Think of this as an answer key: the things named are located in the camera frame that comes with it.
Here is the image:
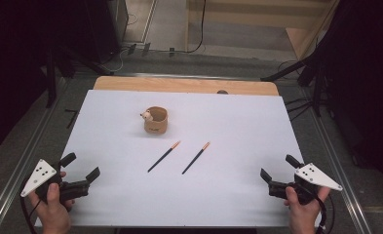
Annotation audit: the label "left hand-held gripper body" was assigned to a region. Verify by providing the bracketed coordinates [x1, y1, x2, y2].
[19, 158, 92, 204]

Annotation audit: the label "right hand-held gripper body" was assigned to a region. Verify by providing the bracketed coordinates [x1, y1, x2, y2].
[267, 162, 344, 207]

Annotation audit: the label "black chopstick with orange tip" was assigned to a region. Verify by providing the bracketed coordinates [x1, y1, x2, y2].
[181, 141, 211, 176]
[147, 140, 181, 174]

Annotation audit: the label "wooden cup with bear figure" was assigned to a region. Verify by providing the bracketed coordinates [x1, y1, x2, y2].
[139, 105, 170, 135]

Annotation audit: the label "person's left hand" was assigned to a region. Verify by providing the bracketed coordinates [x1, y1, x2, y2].
[27, 171, 76, 234]

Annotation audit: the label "person's right hand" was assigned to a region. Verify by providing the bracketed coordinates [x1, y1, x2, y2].
[283, 184, 331, 234]

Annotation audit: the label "white table sheet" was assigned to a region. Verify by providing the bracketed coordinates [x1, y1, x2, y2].
[34, 89, 326, 228]

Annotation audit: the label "black tripod stand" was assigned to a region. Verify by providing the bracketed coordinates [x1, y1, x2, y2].
[260, 57, 325, 117]

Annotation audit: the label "black curtain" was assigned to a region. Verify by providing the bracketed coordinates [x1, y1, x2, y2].
[315, 0, 383, 193]
[0, 0, 93, 159]

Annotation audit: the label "black cabinet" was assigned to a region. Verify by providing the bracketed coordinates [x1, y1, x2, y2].
[81, 0, 130, 64]

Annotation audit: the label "beige wooden steps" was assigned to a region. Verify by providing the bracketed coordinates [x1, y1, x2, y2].
[184, 0, 339, 61]

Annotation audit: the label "metal floor rail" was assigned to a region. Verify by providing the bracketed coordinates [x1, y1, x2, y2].
[0, 77, 68, 234]
[299, 86, 373, 234]

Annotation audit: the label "left hand-held gripper cable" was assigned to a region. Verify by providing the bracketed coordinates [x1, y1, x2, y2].
[19, 194, 42, 234]

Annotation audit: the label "hand-held gripper cable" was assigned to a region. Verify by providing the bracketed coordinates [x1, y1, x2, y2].
[310, 189, 337, 234]
[19, 194, 42, 234]

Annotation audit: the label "right hand-held gripper cable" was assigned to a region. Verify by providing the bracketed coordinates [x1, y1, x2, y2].
[310, 189, 337, 234]

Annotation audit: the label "bundle of black cables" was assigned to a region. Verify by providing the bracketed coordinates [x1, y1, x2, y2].
[278, 59, 314, 122]

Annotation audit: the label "white floor cable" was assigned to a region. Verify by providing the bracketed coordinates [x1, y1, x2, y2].
[104, 47, 130, 74]

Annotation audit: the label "black floor cable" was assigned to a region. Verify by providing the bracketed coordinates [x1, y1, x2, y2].
[175, 0, 208, 55]

